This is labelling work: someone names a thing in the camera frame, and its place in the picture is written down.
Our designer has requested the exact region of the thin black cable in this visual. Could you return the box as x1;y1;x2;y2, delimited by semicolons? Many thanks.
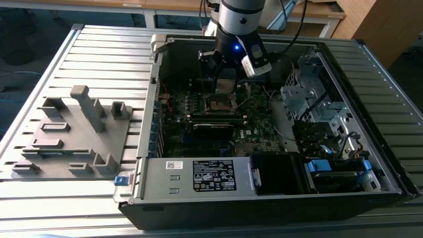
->
298;91;329;124

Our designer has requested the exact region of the black camera cable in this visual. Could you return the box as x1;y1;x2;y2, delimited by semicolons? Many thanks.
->
263;0;310;61

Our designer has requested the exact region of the wooden desk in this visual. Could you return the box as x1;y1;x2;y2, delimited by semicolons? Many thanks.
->
0;0;149;28
145;0;348;38

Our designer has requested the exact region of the black plastic drive bracket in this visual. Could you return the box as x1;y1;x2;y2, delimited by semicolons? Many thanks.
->
292;120;334;151

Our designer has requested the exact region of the green motherboard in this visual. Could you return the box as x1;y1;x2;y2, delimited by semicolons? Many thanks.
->
158;80;294;159

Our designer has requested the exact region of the thin red wire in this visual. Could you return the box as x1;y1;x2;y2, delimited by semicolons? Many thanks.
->
158;80;175;112

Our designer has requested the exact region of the black PC case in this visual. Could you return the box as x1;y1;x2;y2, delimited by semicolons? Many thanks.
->
114;33;422;231

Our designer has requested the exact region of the blue floor cable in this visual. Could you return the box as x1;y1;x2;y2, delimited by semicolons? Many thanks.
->
0;70;45;104

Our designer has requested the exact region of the grey parts rack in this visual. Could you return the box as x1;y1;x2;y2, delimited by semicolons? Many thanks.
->
11;85;134;179

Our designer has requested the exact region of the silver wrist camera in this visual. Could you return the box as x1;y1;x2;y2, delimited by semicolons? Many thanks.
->
241;37;273;78

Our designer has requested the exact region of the silver metal drive cage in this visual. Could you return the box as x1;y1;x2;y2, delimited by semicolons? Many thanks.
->
281;46;357;139

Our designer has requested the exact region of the grey power supply unit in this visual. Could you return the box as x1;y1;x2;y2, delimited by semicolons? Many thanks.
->
142;156;258;201

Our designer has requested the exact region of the blue disk carrier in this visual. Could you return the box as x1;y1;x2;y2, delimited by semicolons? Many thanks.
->
306;159;364;194

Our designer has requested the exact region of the CPU socket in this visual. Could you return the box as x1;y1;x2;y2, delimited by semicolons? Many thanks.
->
205;93;239;116

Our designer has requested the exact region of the black plastic air duct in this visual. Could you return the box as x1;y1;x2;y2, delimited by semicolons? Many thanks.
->
250;153;308;196

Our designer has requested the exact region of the green RAM stick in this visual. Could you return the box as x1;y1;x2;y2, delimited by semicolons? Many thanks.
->
39;148;77;156

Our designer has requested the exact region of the black graphics card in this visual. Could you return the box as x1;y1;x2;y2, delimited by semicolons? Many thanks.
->
193;123;235;141

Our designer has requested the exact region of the black SATA cable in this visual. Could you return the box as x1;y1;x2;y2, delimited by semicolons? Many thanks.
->
337;130;369;161

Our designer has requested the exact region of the silver green CPU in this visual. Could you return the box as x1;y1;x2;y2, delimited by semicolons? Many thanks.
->
215;76;238;97

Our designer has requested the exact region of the wooden cabinet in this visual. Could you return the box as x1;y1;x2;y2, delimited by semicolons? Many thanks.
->
333;0;423;69

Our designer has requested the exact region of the silver finned heatsink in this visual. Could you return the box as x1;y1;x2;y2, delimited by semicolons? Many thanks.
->
235;143;255;156

